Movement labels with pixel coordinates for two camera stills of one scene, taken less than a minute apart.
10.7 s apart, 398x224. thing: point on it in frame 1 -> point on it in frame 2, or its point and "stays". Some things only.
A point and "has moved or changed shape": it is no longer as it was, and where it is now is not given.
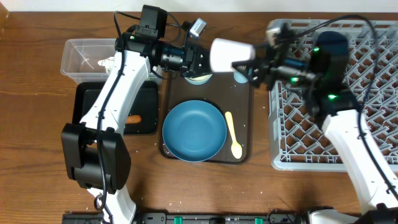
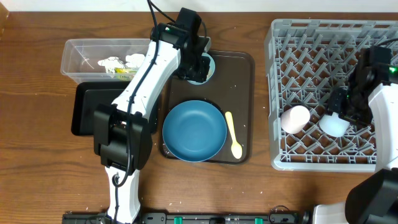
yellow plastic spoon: [236, 149] stays
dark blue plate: [194, 130] stays
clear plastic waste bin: [80, 58] stays
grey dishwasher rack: [299, 141] stays
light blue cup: [239, 78] has moved or changed shape
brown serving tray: [234, 100] stays
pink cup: [223, 52] -> [293, 119]
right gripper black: [272, 67] -> [334, 104]
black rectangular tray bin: [146, 106] stays
